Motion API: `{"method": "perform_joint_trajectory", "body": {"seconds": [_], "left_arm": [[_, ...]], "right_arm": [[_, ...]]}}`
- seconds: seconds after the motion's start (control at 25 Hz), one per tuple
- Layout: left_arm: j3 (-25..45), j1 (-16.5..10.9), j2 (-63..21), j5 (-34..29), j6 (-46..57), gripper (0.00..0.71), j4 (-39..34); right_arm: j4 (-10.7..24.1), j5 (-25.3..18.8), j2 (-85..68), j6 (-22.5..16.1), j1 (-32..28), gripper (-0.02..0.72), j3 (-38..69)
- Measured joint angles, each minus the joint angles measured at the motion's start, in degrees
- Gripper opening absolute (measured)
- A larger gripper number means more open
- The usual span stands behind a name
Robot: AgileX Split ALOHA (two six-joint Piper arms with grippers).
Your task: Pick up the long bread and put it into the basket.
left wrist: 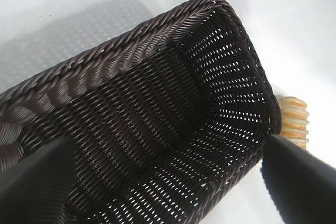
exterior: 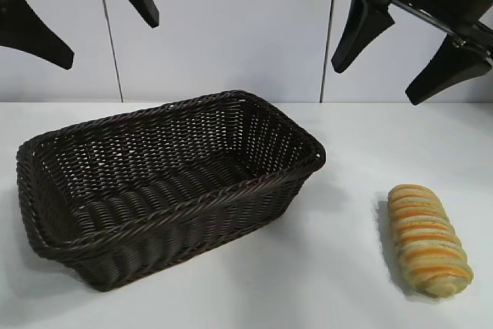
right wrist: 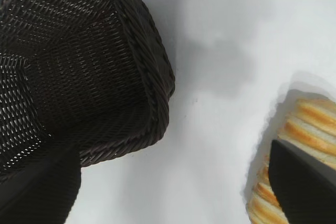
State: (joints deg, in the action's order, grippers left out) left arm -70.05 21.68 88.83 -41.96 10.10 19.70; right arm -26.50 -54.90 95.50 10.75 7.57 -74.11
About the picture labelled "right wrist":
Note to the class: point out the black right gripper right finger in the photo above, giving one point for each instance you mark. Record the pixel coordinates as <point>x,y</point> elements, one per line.
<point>307,190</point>

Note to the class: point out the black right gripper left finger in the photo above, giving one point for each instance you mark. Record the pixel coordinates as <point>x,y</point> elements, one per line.
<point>34,197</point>

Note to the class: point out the long striped bread loaf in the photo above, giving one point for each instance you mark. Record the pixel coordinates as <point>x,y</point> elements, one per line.
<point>309,121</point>

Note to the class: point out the dark brown wicker basket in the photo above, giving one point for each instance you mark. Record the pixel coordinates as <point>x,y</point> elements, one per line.
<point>65,64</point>

